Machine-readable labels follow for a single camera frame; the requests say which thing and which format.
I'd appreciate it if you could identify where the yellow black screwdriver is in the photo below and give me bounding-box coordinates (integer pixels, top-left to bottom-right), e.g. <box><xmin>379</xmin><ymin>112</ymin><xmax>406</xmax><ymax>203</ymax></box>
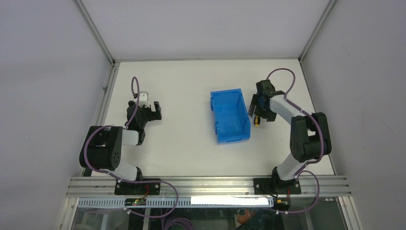
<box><xmin>254</xmin><ymin>115</ymin><xmax>260</xmax><ymax>127</ymax></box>

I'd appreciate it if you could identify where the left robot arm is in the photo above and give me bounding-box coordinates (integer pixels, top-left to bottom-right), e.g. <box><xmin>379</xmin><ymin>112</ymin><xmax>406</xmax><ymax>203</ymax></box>
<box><xmin>79</xmin><ymin>101</ymin><xmax>162</xmax><ymax>195</ymax></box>

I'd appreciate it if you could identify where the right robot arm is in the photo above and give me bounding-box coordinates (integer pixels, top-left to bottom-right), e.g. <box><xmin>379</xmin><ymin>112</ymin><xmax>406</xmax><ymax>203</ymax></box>
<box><xmin>248</xmin><ymin>80</ymin><xmax>332</xmax><ymax>194</ymax></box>

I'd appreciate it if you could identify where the blue plastic bin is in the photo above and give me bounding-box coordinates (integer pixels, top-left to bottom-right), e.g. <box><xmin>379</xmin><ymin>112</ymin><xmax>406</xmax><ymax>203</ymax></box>
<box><xmin>210</xmin><ymin>89</ymin><xmax>251</xmax><ymax>144</ymax></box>

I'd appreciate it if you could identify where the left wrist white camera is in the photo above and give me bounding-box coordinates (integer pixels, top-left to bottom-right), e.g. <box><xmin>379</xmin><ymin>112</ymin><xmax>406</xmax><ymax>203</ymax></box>
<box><xmin>135</xmin><ymin>91</ymin><xmax>150</xmax><ymax>108</ymax></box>

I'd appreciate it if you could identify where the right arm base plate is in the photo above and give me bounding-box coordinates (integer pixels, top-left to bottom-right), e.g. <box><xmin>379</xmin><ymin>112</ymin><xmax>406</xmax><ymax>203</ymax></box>
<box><xmin>253</xmin><ymin>178</ymin><xmax>302</xmax><ymax>195</ymax></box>

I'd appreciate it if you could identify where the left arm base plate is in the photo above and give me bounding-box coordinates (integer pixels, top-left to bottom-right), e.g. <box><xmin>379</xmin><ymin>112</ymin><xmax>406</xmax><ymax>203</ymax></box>
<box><xmin>114</xmin><ymin>178</ymin><xmax>161</xmax><ymax>196</ymax></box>

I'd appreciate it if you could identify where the white slotted cable duct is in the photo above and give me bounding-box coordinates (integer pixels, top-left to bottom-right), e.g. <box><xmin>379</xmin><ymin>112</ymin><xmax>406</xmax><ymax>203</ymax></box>
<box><xmin>78</xmin><ymin>196</ymin><xmax>273</xmax><ymax>209</ymax></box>

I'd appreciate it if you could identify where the aluminium front rail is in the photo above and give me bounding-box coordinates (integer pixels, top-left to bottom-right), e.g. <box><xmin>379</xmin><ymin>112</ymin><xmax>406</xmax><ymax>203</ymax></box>
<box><xmin>66</xmin><ymin>175</ymin><xmax>352</xmax><ymax>198</ymax></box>

